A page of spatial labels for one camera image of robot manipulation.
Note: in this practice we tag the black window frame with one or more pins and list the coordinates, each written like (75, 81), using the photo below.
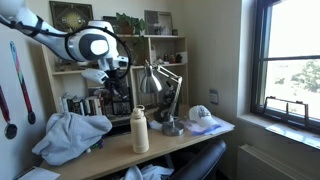
(286, 57)

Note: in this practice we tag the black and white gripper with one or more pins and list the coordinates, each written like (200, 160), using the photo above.
(111, 79)

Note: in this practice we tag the silver desk lamp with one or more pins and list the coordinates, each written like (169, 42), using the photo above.
(151, 84)

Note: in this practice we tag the black microscope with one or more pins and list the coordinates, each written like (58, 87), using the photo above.
(161, 114)

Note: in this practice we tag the small black framed sign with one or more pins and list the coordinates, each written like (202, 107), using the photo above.
(111, 19)

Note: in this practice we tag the light grey sweater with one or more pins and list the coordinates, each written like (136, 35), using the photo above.
(68, 135)

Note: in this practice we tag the wooden shelf unit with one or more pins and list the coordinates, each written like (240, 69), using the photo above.
(165, 54)

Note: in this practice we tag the dark framed poster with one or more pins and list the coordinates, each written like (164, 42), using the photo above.
(68, 17)

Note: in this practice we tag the white radiator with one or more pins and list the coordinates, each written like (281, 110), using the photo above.
(253, 164)

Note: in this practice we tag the green potted plant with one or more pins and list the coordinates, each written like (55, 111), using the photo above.
(129, 25)

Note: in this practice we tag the medal with colourful ribbon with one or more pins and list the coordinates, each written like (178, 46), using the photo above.
(31, 115)

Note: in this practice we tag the white paper at corner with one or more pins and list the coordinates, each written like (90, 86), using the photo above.
(37, 173)

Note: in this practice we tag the medal with red ribbon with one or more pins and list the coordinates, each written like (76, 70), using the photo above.
(11, 129)

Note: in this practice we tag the white baseball cap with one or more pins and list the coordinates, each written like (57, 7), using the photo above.
(201, 115)

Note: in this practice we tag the grey framed picture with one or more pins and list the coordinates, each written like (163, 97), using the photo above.
(158, 22)

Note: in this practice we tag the white cloth under desk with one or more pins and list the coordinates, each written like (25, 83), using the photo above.
(149, 172)

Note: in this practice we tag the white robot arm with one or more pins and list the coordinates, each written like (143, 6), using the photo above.
(95, 42)

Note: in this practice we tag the colourful knitted toy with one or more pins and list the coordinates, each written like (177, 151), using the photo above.
(98, 144)

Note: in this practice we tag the black office chair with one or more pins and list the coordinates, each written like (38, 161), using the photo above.
(204, 165)

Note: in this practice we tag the row of books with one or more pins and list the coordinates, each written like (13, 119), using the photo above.
(86, 106)

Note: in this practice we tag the papers under cap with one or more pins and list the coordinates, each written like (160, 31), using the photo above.
(196, 130)

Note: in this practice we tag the cream water bottle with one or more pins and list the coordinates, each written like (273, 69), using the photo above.
(139, 130)

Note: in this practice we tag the black double photo frame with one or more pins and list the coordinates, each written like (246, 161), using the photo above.
(121, 104)

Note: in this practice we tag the black metal window stand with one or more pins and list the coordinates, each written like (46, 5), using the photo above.
(286, 115)

